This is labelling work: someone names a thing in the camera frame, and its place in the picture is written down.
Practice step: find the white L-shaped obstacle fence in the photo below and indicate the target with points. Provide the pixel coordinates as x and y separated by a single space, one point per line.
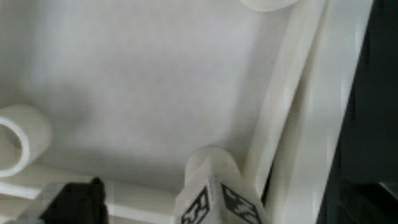
312 132

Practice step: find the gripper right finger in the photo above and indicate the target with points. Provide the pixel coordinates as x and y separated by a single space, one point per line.
369 203

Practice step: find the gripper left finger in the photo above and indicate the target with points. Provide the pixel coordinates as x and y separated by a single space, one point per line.
79 207

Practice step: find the white table leg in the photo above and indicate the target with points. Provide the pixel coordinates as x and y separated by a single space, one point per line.
218 200

